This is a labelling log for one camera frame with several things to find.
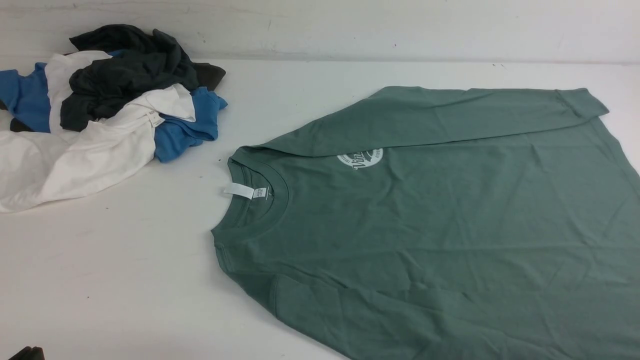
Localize dark grey shirt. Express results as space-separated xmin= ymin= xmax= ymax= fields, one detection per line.
xmin=60 ymin=23 xmax=226 ymax=132

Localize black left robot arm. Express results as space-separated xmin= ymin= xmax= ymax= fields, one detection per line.
xmin=8 ymin=346 xmax=45 ymax=360

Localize blue shirt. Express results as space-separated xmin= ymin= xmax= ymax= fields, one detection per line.
xmin=1 ymin=52 xmax=227 ymax=163

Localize white shirt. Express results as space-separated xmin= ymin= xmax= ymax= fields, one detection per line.
xmin=0 ymin=51 xmax=195 ymax=214

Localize green long-sleeve top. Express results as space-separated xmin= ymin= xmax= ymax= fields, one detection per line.
xmin=211 ymin=86 xmax=640 ymax=360

